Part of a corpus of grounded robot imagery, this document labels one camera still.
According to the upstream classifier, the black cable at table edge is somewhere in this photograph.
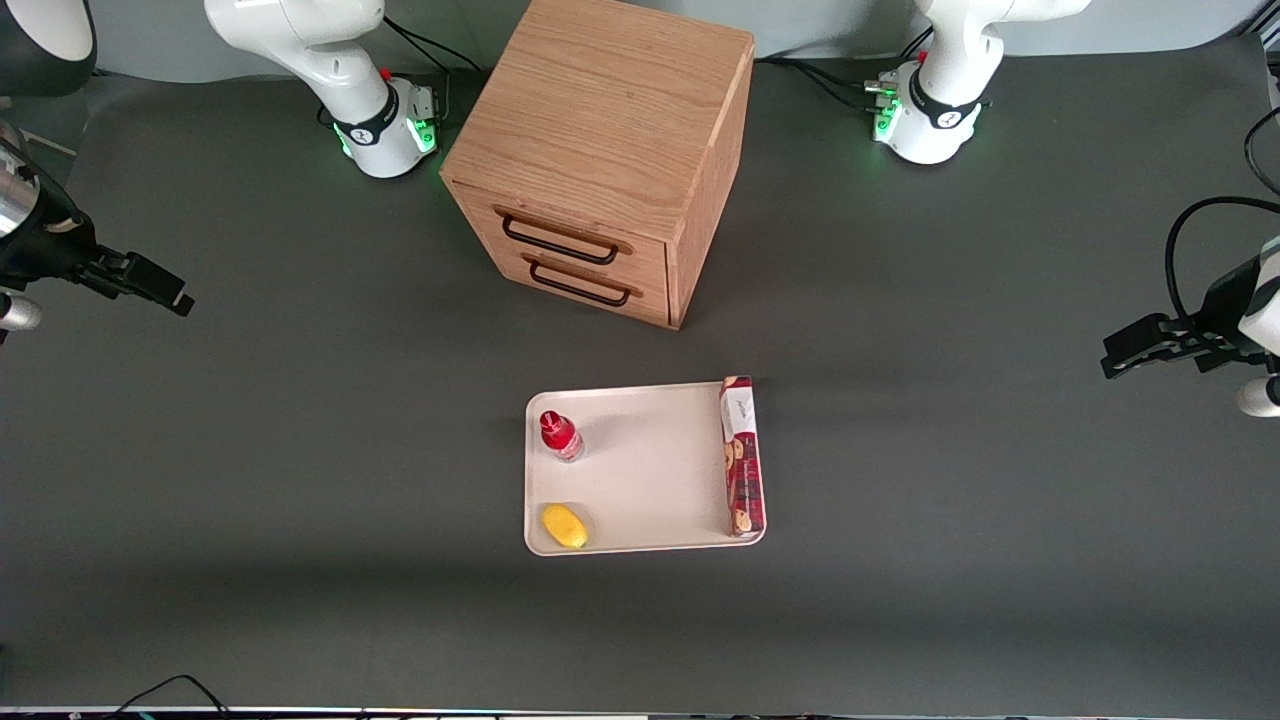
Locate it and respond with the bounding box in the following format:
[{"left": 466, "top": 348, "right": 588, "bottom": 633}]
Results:
[{"left": 100, "top": 674, "right": 233, "bottom": 720}]

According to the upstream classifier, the cream plastic tray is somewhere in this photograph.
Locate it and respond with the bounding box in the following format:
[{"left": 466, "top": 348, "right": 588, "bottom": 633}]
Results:
[{"left": 524, "top": 381, "right": 768, "bottom": 557}]

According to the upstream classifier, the red cookie box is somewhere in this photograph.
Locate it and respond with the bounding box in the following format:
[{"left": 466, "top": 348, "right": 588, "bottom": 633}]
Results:
[{"left": 719, "top": 375, "right": 767, "bottom": 539}]

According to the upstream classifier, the yellow lemon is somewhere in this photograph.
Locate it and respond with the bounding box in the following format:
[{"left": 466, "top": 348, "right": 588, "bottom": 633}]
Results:
[{"left": 541, "top": 503, "right": 589, "bottom": 550}]

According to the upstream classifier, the wooden two-drawer cabinet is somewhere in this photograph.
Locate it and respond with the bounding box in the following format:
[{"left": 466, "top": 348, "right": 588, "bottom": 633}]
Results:
[{"left": 440, "top": 0, "right": 756, "bottom": 331}]

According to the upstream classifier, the black right arm base cable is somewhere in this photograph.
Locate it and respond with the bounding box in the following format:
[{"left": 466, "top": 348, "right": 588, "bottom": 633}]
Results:
[{"left": 380, "top": 18, "right": 481, "bottom": 76}]

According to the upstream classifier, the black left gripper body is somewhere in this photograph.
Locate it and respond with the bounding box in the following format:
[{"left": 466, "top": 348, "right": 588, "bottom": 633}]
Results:
[{"left": 1195, "top": 255, "right": 1267, "bottom": 373}]

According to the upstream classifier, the thin black hanging cable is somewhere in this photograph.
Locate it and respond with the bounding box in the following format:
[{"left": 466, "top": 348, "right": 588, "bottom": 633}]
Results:
[{"left": 1244, "top": 105, "right": 1280, "bottom": 197}]

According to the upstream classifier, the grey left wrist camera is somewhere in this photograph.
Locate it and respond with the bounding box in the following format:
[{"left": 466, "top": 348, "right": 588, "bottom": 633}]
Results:
[{"left": 1237, "top": 375, "right": 1280, "bottom": 418}]

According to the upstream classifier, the black left arm base cable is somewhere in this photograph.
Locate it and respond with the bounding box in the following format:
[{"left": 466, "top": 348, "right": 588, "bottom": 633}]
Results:
[{"left": 755, "top": 55, "right": 901, "bottom": 113}]

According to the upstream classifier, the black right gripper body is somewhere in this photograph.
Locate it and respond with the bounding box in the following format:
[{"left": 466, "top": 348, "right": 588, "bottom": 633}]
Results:
[{"left": 0, "top": 195, "right": 101, "bottom": 287}]

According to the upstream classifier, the black left wrist cable loop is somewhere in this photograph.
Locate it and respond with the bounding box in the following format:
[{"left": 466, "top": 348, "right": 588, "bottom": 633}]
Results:
[{"left": 1164, "top": 195, "right": 1280, "bottom": 333}]

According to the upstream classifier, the black arm base cable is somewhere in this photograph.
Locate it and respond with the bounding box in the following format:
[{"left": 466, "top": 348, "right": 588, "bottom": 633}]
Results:
[
  {"left": 755, "top": 55, "right": 901, "bottom": 113},
  {"left": 380, "top": 18, "right": 481, "bottom": 76}
]

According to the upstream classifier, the dark grey table mat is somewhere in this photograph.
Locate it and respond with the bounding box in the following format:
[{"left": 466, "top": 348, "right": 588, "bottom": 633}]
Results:
[{"left": 0, "top": 35, "right": 1280, "bottom": 713}]

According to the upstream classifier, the short black drawer handle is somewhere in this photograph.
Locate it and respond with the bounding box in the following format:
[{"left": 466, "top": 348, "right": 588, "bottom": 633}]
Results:
[{"left": 527, "top": 260, "right": 634, "bottom": 308}]

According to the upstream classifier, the red coke bottle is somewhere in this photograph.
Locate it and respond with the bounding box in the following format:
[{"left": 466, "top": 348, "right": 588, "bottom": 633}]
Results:
[{"left": 539, "top": 409, "right": 586, "bottom": 464}]

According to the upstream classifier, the long black drawer handle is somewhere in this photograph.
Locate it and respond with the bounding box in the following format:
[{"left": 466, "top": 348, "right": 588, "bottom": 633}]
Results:
[{"left": 500, "top": 213, "right": 621, "bottom": 267}]

